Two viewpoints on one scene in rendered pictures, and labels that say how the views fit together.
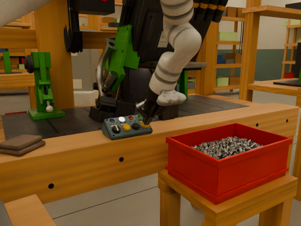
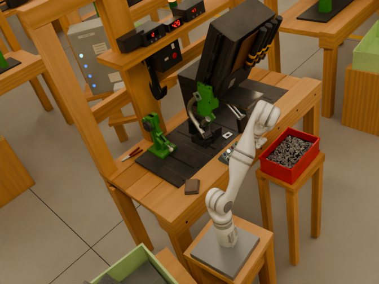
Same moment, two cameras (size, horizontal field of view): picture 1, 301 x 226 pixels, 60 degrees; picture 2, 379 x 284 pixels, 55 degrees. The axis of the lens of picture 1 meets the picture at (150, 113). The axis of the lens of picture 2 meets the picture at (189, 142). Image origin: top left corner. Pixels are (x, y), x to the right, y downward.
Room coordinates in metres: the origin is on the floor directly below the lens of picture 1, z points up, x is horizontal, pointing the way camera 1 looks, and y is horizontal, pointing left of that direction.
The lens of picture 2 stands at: (-0.71, 0.45, 2.36)
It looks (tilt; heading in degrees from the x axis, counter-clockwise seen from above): 39 degrees down; 355
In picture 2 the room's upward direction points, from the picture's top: 15 degrees counter-clockwise
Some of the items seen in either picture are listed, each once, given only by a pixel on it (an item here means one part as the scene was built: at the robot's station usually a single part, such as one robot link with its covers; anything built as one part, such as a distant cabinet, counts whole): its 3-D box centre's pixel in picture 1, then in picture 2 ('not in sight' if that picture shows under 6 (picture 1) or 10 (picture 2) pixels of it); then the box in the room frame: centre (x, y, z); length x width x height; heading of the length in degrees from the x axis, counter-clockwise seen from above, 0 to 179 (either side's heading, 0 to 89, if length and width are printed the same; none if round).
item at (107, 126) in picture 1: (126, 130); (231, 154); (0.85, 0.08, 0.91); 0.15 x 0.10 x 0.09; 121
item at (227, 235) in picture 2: not in sight; (224, 228); (0.33, 0.30, 0.97); 0.09 x 0.09 x 0.17; 44
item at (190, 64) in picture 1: (161, 64); (230, 94); (1.16, -0.05, 1.11); 0.39 x 0.16 x 0.03; 31
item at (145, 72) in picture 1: (141, 71); (206, 88); (1.38, 0.05, 1.07); 0.30 x 0.18 x 0.34; 121
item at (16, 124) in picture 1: (135, 112); (215, 124); (1.20, 0.07, 0.89); 1.10 x 0.42 x 0.02; 121
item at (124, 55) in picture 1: (126, 51); (208, 97); (1.11, 0.10, 1.17); 0.13 x 0.12 x 0.20; 121
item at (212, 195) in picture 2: not in sight; (219, 206); (0.33, 0.30, 1.13); 0.09 x 0.09 x 0.17; 28
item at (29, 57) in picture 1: (28, 64); (146, 127); (1.09, 0.50, 1.12); 0.07 x 0.03 x 0.08; 31
